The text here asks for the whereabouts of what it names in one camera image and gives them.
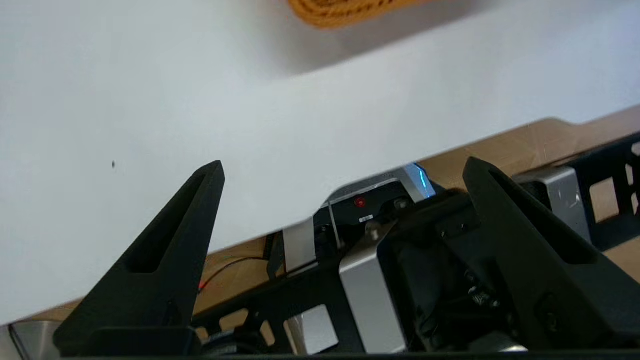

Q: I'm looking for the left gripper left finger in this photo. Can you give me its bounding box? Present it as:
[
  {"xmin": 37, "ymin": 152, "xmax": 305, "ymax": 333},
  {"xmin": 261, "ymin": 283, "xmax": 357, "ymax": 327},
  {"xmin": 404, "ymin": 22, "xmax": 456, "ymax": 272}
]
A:
[{"xmin": 52, "ymin": 160, "xmax": 226, "ymax": 357}]

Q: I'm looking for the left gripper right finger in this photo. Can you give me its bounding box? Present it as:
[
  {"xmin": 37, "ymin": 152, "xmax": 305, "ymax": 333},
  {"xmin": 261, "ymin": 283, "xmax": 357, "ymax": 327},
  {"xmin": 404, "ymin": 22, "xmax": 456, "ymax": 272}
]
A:
[{"xmin": 462, "ymin": 156, "xmax": 640, "ymax": 351}]

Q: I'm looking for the orange wicker basket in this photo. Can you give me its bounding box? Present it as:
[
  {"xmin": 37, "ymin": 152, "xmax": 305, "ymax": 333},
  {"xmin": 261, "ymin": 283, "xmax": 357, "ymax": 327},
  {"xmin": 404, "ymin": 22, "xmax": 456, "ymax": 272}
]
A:
[{"xmin": 287, "ymin": 0, "xmax": 432, "ymax": 29}]

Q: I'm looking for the robot base chassis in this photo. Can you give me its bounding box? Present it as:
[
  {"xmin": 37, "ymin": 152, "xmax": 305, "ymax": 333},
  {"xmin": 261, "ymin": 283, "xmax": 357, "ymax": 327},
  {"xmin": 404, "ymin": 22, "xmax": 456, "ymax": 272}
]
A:
[{"xmin": 0, "ymin": 162, "xmax": 640, "ymax": 357}]

